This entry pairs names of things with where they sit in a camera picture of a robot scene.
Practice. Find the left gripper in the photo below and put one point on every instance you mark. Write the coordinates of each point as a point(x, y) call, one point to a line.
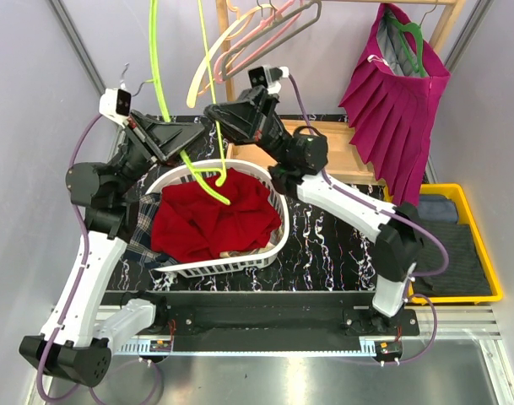
point(165, 138)

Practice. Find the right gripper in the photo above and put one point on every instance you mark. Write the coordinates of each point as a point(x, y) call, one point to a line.
point(249, 118)

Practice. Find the white plastic laundry basket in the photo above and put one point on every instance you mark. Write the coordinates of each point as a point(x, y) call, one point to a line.
point(234, 264)

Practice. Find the yellow-green hanger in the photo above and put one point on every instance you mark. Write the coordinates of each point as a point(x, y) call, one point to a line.
point(194, 172)

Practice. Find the cream plastic hanger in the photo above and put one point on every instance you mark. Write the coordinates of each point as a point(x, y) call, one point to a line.
point(229, 33)

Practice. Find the pink plastic hanger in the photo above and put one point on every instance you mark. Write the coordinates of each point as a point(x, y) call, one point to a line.
point(256, 38)

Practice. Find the red dress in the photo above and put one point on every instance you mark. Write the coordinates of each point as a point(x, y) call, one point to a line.
point(191, 226)

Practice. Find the navy plaid skirt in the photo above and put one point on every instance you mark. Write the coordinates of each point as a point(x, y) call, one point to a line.
point(139, 248)

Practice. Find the pastel floral skirt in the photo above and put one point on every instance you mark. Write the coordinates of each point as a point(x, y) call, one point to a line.
point(275, 237)

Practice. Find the magenta dress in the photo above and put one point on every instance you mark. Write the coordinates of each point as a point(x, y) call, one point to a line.
point(393, 114)

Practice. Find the green hanger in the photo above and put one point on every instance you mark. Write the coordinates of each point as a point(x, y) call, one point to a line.
point(408, 43)

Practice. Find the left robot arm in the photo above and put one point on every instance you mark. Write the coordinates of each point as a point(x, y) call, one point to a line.
point(71, 346)

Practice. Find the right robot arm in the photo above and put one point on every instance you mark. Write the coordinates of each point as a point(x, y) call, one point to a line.
point(299, 172)

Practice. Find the wooden clothes rack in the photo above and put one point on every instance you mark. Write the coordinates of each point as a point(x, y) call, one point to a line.
point(300, 153)

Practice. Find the yellow plastic bin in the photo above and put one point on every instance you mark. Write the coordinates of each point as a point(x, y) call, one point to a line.
point(465, 216)

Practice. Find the folded dark clothes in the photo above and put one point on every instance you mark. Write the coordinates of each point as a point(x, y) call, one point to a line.
point(464, 275)

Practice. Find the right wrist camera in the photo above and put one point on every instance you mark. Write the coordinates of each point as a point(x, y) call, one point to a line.
point(268, 77)

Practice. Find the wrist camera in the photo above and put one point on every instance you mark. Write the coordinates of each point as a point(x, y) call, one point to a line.
point(268, 77)
point(115, 105)

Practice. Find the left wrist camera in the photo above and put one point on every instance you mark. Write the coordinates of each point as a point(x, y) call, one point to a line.
point(115, 105)

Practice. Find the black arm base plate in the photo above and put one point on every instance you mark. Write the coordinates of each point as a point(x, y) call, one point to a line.
point(270, 324)

